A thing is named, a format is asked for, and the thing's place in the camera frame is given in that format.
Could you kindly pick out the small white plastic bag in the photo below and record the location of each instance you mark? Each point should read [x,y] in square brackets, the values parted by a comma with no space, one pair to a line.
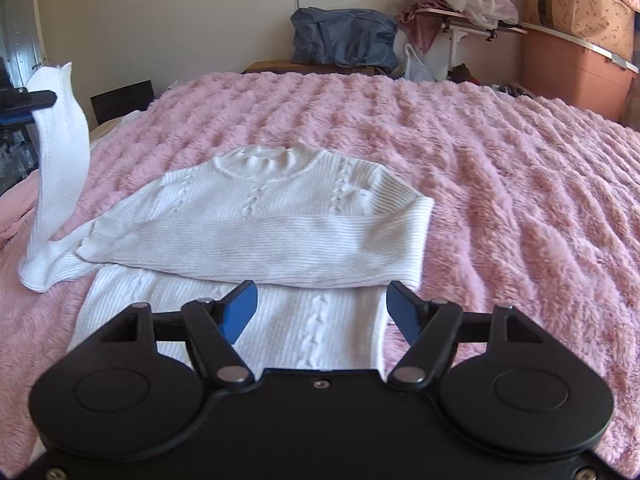
[420,65]

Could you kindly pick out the pink storage box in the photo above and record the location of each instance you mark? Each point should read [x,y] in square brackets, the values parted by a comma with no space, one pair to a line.
[570,75]

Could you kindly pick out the white ribbed knit sweater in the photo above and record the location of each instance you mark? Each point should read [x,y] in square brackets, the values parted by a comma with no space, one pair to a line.
[260,220]

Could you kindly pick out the beige patterned storage bag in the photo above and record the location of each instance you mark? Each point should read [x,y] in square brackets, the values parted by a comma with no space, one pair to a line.
[585,7]

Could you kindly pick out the pink clothes pile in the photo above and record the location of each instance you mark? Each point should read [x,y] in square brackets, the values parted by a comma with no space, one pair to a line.
[422,22]

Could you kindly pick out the white folding table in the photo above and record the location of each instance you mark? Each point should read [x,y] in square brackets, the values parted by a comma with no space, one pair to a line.
[455,35]

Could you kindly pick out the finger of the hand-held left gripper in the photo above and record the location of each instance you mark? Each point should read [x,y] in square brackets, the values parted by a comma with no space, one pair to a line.
[30,98]

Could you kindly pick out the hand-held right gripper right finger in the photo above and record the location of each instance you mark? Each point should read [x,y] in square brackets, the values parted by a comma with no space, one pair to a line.
[404,316]

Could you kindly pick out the pink fluffy blanket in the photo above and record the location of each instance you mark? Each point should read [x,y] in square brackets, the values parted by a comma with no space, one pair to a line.
[500,200]

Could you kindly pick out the black chair back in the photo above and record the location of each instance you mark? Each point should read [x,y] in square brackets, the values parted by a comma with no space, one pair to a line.
[121,101]

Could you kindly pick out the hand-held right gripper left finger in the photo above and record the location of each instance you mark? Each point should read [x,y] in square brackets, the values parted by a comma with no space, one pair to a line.
[239,310]

